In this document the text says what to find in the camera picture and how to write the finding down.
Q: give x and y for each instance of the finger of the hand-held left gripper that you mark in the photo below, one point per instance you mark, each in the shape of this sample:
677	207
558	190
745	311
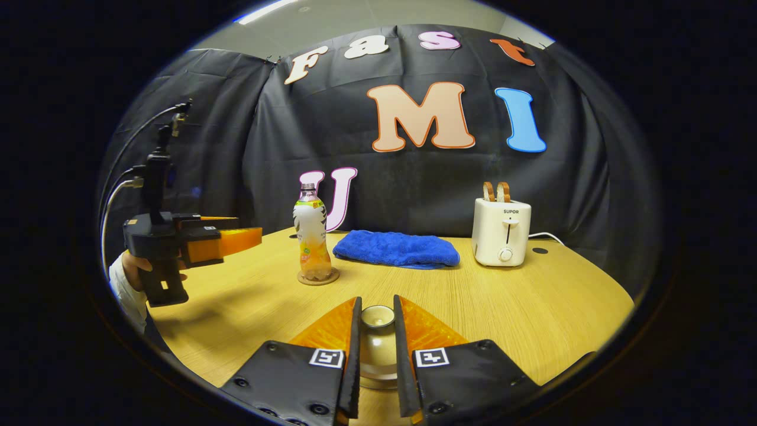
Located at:
236	239
216	222

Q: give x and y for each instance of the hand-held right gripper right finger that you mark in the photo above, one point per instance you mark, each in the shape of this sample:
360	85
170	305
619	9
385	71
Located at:
402	367

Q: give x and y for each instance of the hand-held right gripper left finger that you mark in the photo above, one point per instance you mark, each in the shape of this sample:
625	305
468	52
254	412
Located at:
353	367

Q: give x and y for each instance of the beige ceramic teacup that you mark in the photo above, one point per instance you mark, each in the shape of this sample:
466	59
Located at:
378	383

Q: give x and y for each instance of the beige teacup lid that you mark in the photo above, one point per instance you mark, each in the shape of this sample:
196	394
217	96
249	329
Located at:
378	349

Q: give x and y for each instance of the clear plastic water bottle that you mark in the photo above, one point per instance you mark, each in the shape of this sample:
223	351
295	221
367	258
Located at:
311	231

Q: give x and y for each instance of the round wooden coaster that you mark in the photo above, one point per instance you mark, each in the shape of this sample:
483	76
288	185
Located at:
336	276

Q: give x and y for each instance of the blue towel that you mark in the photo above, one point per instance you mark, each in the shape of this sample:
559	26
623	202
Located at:
396	248

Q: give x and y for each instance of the white toaster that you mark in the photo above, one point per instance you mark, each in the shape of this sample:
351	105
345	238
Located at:
500	234

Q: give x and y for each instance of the brown bread slice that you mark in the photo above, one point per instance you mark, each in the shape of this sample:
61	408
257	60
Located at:
503	191
489	191

